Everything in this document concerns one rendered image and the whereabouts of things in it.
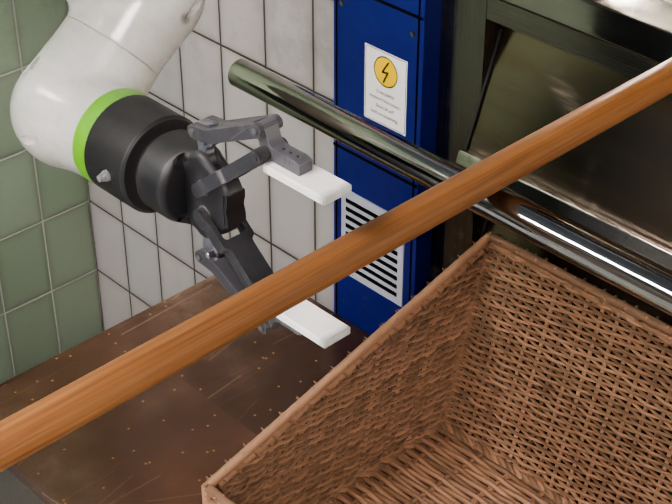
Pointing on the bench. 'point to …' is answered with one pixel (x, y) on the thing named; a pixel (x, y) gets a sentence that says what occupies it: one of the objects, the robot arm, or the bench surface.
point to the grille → (383, 283)
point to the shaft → (315, 272)
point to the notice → (385, 89)
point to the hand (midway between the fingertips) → (328, 263)
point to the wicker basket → (455, 442)
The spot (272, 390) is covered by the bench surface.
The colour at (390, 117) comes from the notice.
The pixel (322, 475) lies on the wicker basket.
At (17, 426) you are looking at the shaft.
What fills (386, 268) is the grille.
